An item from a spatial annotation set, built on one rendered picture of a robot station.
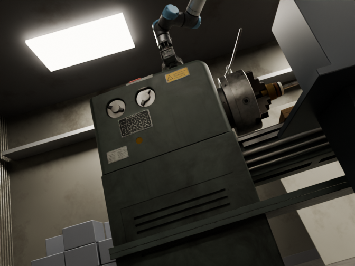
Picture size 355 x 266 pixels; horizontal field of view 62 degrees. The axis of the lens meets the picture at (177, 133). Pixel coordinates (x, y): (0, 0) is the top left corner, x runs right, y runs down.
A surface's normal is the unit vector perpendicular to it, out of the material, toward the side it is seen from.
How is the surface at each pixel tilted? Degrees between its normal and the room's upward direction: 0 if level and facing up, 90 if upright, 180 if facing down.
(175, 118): 90
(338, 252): 74
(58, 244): 90
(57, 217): 90
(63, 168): 90
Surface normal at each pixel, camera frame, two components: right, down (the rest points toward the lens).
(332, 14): -0.10, -0.37
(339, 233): -0.17, -0.60
